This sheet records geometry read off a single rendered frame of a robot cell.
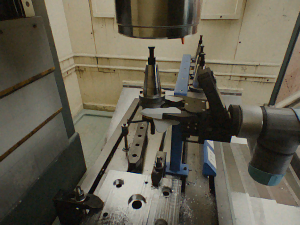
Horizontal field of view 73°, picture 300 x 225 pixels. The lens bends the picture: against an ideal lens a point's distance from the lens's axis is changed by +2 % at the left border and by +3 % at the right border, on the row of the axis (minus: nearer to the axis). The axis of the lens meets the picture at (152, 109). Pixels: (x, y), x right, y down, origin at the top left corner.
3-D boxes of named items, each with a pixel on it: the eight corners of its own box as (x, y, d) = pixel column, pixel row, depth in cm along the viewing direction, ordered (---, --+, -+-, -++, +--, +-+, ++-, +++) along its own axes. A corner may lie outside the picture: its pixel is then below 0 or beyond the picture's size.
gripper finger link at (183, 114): (162, 123, 42) (204, 122, 42) (162, 116, 41) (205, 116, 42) (160, 112, 46) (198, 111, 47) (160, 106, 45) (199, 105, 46)
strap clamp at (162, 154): (165, 174, 75) (167, 142, 67) (160, 206, 63) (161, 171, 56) (156, 173, 75) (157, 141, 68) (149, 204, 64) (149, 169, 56)
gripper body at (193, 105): (177, 141, 46) (233, 148, 44) (181, 109, 42) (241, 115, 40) (180, 123, 53) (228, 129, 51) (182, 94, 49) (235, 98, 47)
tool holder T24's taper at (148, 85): (143, 88, 48) (142, 60, 45) (162, 89, 48) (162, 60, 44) (141, 96, 44) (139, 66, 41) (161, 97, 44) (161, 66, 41)
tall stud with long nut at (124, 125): (130, 146, 88) (128, 122, 82) (128, 151, 86) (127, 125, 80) (124, 146, 89) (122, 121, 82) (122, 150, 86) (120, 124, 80)
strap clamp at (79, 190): (108, 221, 59) (102, 185, 52) (103, 232, 56) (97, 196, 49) (67, 213, 61) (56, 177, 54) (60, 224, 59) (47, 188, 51)
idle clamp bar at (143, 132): (148, 134, 96) (148, 123, 93) (140, 176, 73) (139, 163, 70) (138, 133, 97) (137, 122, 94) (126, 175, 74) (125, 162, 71)
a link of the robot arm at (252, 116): (265, 116, 40) (255, 98, 47) (240, 114, 40) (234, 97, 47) (256, 147, 43) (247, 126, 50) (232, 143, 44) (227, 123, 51)
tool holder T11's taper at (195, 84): (193, 82, 67) (195, 62, 64) (207, 84, 66) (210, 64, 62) (190, 87, 64) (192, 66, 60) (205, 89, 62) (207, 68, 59)
